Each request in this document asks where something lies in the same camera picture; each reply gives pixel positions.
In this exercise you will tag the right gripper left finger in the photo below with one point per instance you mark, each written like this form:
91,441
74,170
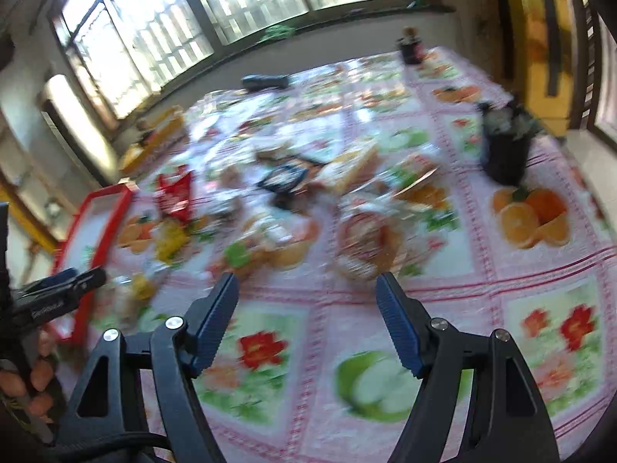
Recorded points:
135,393

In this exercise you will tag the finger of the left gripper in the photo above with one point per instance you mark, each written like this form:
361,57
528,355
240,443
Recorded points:
52,297

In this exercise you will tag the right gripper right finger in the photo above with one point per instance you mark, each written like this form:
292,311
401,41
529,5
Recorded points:
505,416

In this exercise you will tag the white rice cake packet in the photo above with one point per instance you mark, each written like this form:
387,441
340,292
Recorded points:
114,300

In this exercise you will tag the yellow white snack packet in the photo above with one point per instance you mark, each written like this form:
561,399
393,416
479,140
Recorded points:
142,288

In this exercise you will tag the large red snack bag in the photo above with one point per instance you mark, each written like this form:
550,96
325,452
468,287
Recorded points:
173,195

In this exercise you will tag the round red label pastry packet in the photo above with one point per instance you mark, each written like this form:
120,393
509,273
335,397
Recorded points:
371,237

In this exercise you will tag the dark blue snack bag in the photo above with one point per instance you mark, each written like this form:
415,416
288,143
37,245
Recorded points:
289,180

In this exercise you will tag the long yellow cake packet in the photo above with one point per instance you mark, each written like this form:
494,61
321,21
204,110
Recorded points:
337,176

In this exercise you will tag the person's left hand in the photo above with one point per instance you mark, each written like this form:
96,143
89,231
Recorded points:
35,383

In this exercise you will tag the red rectangular tray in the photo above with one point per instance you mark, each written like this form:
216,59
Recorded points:
90,238

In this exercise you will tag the dark bottle in box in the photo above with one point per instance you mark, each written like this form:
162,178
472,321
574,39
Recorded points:
145,131

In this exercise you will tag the yellow cardboard box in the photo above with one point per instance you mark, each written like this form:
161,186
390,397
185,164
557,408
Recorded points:
170,128

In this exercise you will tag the white tower air conditioner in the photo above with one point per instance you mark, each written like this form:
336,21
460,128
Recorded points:
77,133

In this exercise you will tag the small green label bread packet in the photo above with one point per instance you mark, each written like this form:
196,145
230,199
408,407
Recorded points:
409,173

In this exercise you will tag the floral fruit tablecloth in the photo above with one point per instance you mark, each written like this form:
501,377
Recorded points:
306,370

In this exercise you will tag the window with metal bars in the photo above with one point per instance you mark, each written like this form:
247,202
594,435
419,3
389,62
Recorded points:
125,52

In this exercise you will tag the black flashlight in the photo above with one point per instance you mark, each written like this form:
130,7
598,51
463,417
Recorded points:
260,82

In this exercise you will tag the black plant pot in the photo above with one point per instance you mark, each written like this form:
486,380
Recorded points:
506,136

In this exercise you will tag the green cloth on windowsill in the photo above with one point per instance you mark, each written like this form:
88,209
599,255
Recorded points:
278,32

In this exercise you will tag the dark jar with cork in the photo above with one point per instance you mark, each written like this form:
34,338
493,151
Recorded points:
410,46

